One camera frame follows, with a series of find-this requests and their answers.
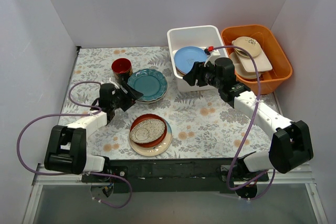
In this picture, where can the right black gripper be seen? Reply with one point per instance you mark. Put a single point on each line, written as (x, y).
(199, 73)

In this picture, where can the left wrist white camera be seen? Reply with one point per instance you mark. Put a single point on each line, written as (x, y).
(114, 82)

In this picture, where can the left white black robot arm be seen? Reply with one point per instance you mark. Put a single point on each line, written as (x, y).
(67, 147)

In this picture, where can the wrist white camera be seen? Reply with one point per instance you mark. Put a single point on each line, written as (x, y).
(114, 82)
(212, 54)

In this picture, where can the aluminium rail frame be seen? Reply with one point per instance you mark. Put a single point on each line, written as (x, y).
(292, 198)

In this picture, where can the red brown bowl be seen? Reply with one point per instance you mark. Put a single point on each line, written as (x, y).
(145, 117)

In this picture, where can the cream plate with blue rim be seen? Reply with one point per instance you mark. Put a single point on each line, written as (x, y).
(156, 150)

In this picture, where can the speckled white plate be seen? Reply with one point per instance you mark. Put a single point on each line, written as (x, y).
(147, 131)

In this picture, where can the stack of plates under blue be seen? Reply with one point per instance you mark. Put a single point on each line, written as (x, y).
(152, 101)

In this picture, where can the floral patterned mat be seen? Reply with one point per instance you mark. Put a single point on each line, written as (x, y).
(203, 126)

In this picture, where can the teal scalloped plate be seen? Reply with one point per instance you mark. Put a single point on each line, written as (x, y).
(150, 82)

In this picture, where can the white plastic bin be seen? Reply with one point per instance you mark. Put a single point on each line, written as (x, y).
(197, 36)

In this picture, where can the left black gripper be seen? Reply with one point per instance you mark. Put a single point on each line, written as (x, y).
(125, 97)

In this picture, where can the rectangular cream dish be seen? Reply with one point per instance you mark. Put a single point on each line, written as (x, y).
(261, 61)

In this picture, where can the red black lacquer cup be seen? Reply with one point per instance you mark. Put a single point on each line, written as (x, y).
(122, 69)

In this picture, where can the pink plate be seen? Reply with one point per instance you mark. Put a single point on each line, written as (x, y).
(180, 74)

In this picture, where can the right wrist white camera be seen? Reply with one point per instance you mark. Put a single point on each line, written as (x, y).
(212, 54)

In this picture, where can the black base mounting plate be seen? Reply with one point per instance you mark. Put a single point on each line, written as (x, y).
(178, 177)

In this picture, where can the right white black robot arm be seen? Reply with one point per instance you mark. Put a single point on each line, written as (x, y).
(290, 141)

